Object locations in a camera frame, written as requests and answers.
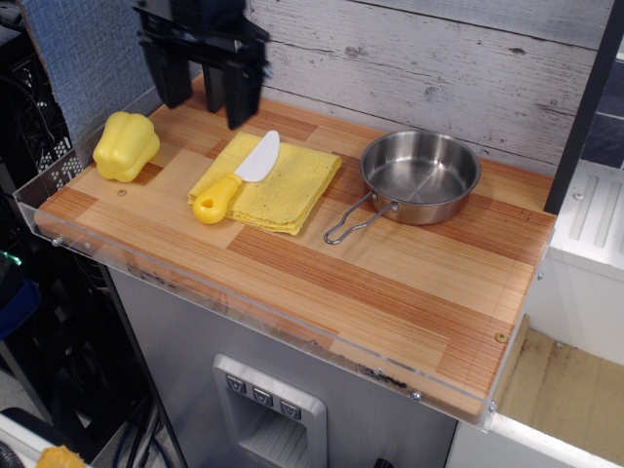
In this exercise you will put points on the dark right vertical post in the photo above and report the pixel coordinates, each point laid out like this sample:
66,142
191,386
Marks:
603,63

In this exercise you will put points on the blue fabric panel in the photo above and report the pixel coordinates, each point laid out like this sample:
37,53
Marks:
91,54

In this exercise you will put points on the silver toy fridge cabinet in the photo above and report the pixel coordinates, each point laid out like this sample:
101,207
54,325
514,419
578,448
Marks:
237,397

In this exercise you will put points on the yellow toy bell pepper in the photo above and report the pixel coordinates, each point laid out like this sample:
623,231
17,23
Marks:
128,142

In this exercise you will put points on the dark vertical post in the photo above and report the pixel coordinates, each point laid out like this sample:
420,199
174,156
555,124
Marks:
603,63
214,80

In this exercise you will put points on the clear acrylic table guard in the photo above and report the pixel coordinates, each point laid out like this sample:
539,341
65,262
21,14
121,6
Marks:
425,311

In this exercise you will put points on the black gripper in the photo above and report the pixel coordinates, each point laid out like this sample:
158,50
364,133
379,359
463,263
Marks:
216,33

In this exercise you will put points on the white toy sink unit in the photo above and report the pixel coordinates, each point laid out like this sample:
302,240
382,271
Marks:
560,398

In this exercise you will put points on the yellow object bottom left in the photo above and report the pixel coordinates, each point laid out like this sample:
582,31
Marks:
60,457

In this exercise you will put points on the yellow folded cloth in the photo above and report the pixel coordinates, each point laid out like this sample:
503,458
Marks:
285,198

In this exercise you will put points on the toy knife yellow handle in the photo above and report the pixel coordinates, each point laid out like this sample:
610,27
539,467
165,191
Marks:
211,205

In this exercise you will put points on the stainless steel pot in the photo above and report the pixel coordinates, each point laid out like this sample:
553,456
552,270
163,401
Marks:
414,177

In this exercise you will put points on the dark left vertical post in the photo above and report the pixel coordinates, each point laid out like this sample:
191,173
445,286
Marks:
214,80

